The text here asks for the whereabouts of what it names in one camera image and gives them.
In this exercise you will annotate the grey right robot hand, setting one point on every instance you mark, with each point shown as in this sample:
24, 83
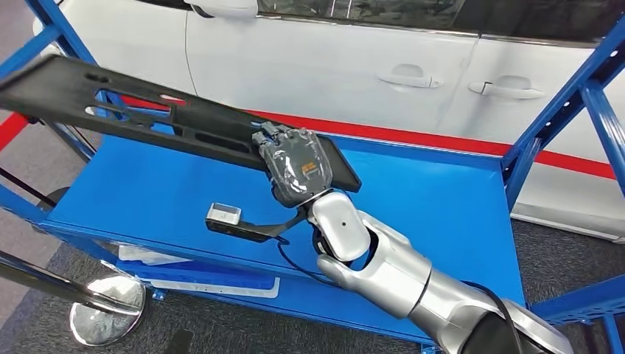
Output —
298, 166

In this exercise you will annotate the long black plastic part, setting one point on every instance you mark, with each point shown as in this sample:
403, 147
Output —
49, 93

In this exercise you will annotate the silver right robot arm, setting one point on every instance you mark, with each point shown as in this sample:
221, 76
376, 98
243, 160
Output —
390, 278

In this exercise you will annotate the blue metal shelf rack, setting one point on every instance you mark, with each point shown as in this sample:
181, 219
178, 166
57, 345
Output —
439, 220

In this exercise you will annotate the white car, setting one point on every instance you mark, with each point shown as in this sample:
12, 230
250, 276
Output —
293, 63

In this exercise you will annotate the red barrier belt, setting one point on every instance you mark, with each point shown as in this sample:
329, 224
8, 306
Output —
415, 138

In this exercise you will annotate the black robot foot plate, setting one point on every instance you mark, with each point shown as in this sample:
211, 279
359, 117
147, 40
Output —
178, 343

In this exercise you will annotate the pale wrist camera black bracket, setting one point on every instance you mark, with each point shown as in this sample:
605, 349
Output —
223, 214

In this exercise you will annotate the chrome stanchion post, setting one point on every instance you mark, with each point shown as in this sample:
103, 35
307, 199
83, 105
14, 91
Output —
107, 312

